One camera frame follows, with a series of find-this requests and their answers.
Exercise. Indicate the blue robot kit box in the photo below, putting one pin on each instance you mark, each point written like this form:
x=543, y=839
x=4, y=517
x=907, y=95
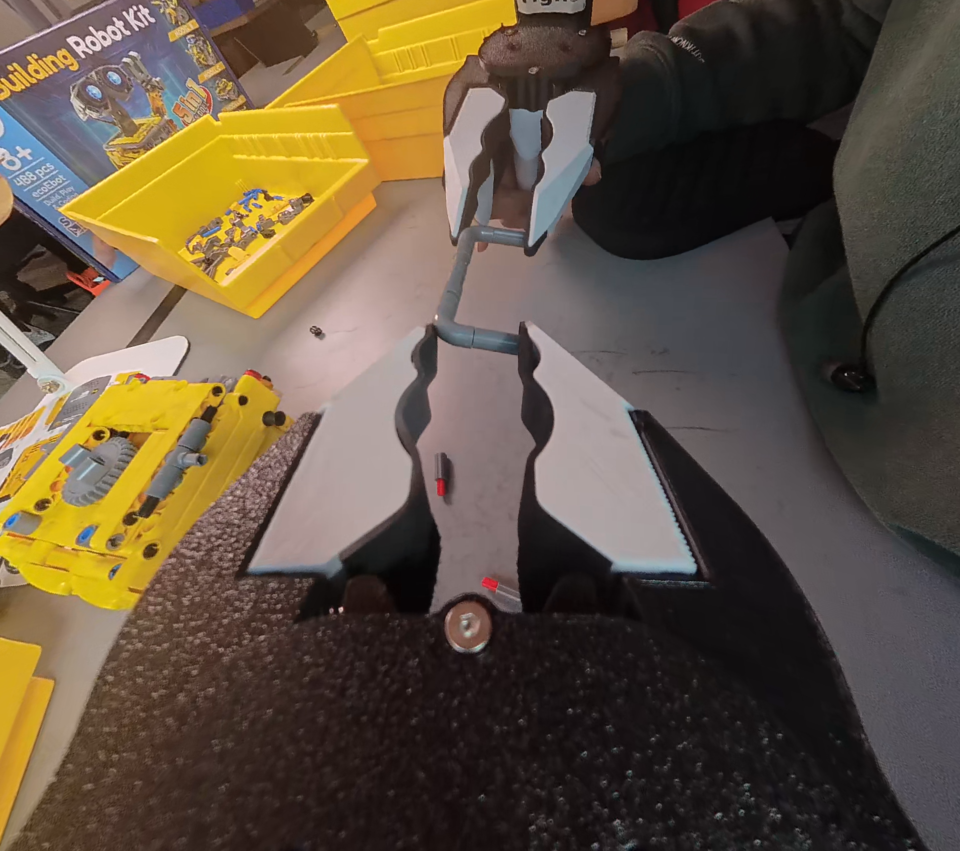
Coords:
x=90, y=78

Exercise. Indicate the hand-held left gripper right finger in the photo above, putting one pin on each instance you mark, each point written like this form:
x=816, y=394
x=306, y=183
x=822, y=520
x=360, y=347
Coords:
x=600, y=483

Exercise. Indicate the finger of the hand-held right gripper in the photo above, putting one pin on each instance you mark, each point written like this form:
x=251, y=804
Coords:
x=463, y=161
x=566, y=153

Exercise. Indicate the person's right forearm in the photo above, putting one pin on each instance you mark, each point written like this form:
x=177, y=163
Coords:
x=750, y=56

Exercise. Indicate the person's right hand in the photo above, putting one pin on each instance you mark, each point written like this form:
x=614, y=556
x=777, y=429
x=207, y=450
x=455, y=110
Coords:
x=506, y=210

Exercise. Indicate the red black lego pin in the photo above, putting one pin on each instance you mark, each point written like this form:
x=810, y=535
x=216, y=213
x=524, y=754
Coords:
x=441, y=465

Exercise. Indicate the yellow lego robot model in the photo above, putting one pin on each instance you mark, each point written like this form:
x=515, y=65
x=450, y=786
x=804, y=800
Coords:
x=75, y=536

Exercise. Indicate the lego instruction booklet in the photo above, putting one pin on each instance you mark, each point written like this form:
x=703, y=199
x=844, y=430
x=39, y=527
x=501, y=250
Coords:
x=22, y=446

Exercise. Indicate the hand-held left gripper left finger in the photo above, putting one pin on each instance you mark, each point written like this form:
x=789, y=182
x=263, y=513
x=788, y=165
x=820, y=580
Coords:
x=337, y=483

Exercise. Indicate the heap of grey blue parts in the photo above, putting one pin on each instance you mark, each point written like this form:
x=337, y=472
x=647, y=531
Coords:
x=232, y=236

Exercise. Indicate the grey bent lego tube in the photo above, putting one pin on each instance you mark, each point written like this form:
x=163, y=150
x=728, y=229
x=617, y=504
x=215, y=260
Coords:
x=457, y=281

